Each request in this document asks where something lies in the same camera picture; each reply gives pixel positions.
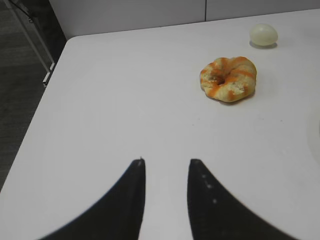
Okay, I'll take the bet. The beige round plate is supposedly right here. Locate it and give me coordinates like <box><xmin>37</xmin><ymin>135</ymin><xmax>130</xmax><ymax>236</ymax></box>
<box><xmin>306</xmin><ymin>108</ymin><xmax>320</xmax><ymax>164</ymax></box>

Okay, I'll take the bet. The white metal frame leg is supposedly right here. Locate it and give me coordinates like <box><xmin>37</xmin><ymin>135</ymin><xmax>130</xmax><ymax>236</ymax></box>
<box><xmin>3</xmin><ymin>0</ymin><xmax>56</xmax><ymax>88</ymax></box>

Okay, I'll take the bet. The glazed bread ring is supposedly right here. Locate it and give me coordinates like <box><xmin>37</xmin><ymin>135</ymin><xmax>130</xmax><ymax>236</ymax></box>
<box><xmin>199</xmin><ymin>56</ymin><xmax>258</xmax><ymax>103</ymax></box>

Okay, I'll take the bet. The white egg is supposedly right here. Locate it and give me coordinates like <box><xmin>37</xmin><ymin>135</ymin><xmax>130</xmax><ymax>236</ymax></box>
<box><xmin>249</xmin><ymin>23</ymin><xmax>278</xmax><ymax>47</ymax></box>

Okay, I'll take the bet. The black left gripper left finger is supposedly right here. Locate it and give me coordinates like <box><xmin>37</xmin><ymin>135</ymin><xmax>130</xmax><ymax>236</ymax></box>
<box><xmin>43</xmin><ymin>158</ymin><xmax>146</xmax><ymax>240</ymax></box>

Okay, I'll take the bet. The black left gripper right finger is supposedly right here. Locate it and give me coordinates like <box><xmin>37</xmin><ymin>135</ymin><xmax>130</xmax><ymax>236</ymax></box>
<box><xmin>187</xmin><ymin>159</ymin><xmax>292</xmax><ymax>240</ymax></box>

